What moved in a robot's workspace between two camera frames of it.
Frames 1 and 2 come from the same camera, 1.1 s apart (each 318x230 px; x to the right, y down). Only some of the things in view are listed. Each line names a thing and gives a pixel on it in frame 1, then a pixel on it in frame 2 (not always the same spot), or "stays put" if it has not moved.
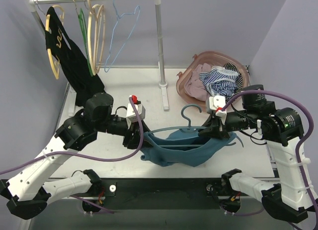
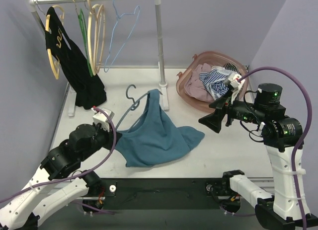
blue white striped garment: [226, 81] stays put
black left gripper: [131, 134] → [108, 139]
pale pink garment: [195, 87] stays put
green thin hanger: [83, 27] stays put
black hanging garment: [84, 82] stays put
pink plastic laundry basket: [212, 58] stays put
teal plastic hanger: [189, 127] → [135, 104]
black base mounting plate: [161, 193] stays put
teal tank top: [184, 148] → [156, 138]
